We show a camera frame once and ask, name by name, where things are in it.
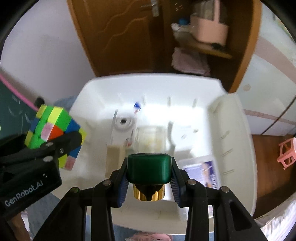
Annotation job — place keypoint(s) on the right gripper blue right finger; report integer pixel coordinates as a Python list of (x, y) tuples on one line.
[(179, 186)]

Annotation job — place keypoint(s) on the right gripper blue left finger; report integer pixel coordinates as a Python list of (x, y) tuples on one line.
[(120, 185)]

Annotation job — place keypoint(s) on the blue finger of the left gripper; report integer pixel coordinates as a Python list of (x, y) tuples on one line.
[(61, 145)]

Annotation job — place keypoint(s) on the beige small block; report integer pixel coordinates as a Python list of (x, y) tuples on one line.
[(114, 159)]

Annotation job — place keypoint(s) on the clear plastic card box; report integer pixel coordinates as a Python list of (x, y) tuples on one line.
[(203, 169)]

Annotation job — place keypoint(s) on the colourful rubiks cube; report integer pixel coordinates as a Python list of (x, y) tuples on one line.
[(52, 122)]

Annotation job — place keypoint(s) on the green gold perfume bottle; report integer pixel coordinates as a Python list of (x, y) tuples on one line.
[(149, 174)]

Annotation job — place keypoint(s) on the clear plastic cup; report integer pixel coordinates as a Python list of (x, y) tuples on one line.
[(151, 140)]

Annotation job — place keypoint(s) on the white digital camera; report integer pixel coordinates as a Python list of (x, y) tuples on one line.
[(123, 128)]

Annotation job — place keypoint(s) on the pink correction tape dispenser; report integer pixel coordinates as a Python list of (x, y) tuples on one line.
[(145, 236)]

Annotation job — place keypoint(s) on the person left hand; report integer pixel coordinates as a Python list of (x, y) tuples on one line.
[(19, 229)]

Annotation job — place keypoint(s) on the blue fuzzy table cloth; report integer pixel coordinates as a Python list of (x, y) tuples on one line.
[(40, 210)]

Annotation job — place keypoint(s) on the white plastic storage bin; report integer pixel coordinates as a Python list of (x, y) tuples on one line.
[(180, 115)]

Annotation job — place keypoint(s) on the white dotted bedding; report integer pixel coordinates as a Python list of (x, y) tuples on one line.
[(277, 223)]

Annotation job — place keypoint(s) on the pink plastic stool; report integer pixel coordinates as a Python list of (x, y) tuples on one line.
[(287, 153)]

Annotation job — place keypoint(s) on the folded pink cloth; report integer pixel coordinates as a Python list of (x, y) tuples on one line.
[(190, 62)]

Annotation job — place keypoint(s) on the wooden corner shelf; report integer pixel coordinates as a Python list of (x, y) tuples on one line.
[(227, 63)]

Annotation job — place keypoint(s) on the brown wooden door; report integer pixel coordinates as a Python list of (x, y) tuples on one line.
[(119, 37)]

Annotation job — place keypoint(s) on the green chalkboard pink frame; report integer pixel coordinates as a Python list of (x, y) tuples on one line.
[(17, 108)]

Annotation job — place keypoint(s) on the pink basket with handle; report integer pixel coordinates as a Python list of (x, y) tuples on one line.
[(208, 22)]

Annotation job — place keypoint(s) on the metal door handle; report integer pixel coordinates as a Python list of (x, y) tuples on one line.
[(154, 6)]

